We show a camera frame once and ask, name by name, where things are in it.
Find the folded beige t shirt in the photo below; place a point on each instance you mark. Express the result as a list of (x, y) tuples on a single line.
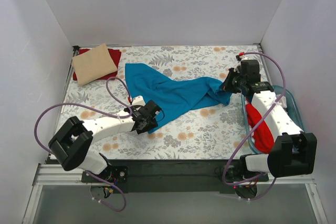
[(93, 64)]

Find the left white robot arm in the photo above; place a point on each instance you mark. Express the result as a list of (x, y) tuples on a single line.
[(71, 144)]

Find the red t shirt in bin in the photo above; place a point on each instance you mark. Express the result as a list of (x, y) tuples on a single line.
[(263, 139)]

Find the clear blue plastic bin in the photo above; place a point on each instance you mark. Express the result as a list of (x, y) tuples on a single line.
[(291, 110)]

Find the folded dark red t shirt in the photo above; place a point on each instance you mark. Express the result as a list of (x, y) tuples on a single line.
[(115, 56)]

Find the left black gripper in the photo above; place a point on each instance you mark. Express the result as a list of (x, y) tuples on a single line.
[(146, 125)]

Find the blue t shirt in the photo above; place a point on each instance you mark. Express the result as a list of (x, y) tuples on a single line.
[(175, 98)]

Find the floral patterned table cloth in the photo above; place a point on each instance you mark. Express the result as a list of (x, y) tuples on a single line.
[(206, 133)]

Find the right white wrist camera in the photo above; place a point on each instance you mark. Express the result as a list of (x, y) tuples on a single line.
[(240, 57)]

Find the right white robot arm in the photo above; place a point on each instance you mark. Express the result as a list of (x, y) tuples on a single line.
[(293, 152)]

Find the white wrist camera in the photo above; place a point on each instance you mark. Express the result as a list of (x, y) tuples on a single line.
[(139, 100), (240, 57)]

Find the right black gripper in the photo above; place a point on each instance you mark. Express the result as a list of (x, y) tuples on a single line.
[(231, 79)]

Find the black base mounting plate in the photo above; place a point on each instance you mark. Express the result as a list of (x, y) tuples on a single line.
[(170, 175)]

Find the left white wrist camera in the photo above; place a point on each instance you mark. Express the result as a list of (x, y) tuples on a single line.
[(139, 100)]

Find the white t shirt in bin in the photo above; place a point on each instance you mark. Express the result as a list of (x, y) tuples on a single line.
[(284, 102)]

